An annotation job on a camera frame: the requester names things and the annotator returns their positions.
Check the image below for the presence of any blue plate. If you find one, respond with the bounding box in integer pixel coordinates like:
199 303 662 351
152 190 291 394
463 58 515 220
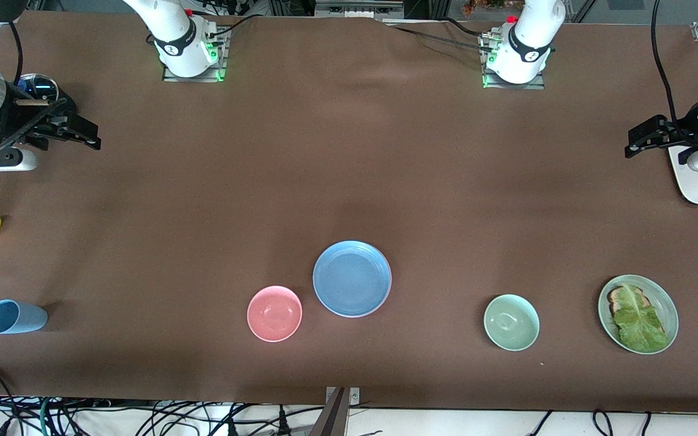
312 240 393 319

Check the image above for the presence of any toasted bread slice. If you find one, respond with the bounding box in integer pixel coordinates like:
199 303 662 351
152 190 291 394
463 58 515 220
607 286 650 315

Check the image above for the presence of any green plate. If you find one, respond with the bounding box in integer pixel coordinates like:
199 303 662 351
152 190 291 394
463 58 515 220
597 274 679 355

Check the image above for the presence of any green lettuce leaf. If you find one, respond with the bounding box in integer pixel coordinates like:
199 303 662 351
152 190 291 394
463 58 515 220
613 284 668 353

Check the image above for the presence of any blue cup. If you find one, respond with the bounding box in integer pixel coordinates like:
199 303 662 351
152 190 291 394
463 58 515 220
0 299 48 335

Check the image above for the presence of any small green bowl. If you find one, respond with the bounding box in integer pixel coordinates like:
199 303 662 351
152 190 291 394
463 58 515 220
484 294 540 352

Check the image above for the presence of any small pink bowl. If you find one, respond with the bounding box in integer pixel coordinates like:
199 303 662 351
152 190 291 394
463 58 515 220
247 285 303 343

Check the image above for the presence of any brown table cover cloth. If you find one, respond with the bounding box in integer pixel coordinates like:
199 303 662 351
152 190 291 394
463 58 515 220
0 11 698 414

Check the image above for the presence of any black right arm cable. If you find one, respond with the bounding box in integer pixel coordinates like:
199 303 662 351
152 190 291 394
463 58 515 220
10 22 25 88

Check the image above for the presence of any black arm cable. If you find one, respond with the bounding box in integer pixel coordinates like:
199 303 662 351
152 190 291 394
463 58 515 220
651 0 684 131
10 22 25 88

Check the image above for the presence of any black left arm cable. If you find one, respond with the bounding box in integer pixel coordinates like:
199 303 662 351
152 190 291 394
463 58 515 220
651 0 684 131

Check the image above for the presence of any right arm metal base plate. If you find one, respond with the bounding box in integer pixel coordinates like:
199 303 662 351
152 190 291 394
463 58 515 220
162 27 229 83

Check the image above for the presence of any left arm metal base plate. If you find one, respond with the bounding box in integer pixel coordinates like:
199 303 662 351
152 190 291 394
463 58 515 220
482 33 547 91

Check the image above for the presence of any black table cable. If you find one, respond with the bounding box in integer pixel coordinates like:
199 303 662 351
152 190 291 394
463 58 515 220
384 23 490 51

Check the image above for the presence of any dark camera mount pole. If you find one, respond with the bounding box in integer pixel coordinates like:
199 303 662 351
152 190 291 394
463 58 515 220
309 388 350 436

